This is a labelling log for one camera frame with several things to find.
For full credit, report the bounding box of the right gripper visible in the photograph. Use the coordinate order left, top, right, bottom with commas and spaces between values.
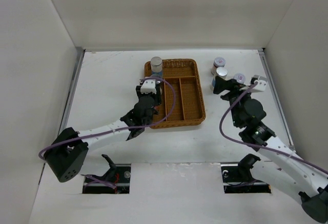
213, 75, 256, 127

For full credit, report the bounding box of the white-lid blue-label shaker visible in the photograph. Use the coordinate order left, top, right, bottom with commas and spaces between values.
210, 67, 228, 91

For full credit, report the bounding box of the red-label spice jar back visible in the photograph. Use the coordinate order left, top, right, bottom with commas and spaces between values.
211, 57, 226, 75

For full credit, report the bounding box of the red-label spice jar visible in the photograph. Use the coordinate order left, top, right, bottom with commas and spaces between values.
233, 73, 245, 84
211, 57, 226, 75

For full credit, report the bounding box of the silver-lid spice jar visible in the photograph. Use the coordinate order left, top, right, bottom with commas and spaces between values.
150, 56, 163, 77

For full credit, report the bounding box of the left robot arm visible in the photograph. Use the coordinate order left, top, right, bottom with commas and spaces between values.
42, 79, 161, 182

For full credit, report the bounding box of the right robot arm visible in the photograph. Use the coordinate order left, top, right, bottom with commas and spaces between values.
213, 75, 327, 223

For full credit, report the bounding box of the red-label spice jar right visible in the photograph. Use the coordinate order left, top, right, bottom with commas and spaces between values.
233, 73, 245, 84

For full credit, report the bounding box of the brown wicker divided tray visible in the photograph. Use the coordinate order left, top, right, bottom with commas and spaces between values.
151, 58, 206, 129

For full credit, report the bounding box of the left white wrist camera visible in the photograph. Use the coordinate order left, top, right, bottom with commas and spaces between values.
140, 78, 157, 94

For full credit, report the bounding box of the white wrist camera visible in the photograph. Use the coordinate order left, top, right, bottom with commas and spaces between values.
140, 78, 157, 94
250, 75, 268, 93

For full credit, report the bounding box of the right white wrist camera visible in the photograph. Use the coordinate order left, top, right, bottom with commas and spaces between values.
250, 75, 268, 93

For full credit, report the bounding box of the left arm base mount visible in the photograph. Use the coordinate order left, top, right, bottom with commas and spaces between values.
82, 154, 132, 194

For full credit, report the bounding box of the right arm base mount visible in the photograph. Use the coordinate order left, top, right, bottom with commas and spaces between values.
220, 154, 271, 194

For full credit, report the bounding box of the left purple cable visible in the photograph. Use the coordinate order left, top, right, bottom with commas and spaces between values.
38, 77, 177, 188

